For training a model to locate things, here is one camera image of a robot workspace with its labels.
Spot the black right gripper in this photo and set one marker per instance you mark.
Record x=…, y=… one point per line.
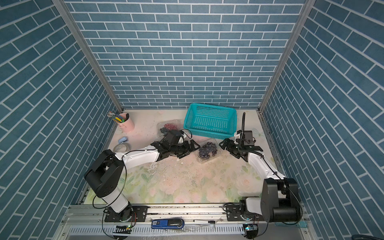
x=230, y=147

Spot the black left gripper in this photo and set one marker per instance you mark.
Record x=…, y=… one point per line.
x=187, y=150

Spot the clear clamshell container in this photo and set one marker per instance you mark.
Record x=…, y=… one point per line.
x=211, y=158
x=161, y=125

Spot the red grape bunch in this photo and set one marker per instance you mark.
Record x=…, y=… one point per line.
x=171, y=126

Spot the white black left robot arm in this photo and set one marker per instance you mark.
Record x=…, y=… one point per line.
x=104, y=174

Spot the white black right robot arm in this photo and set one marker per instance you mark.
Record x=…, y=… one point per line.
x=279, y=202

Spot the teal plastic basket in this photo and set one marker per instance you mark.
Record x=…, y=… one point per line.
x=211, y=121

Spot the pink pen cup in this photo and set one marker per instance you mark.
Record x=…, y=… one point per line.
x=127, y=125

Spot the tape roll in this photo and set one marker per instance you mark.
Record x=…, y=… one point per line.
x=122, y=148

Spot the small blue stapler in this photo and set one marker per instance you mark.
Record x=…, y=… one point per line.
x=122, y=140

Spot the black marker pen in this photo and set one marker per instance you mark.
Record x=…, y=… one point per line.
x=204, y=222

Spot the blue black handheld device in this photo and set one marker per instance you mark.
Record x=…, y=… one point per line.
x=168, y=224

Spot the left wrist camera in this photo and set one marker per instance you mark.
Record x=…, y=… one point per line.
x=174, y=137

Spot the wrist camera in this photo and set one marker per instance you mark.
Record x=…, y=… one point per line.
x=174, y=137
x=245, y=136

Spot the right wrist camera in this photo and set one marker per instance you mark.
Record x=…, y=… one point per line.
x=245, y=136

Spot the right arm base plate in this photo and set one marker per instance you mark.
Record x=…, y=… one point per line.
x=234, y=214

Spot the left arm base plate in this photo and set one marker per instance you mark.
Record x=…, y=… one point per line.
x=129, y=214

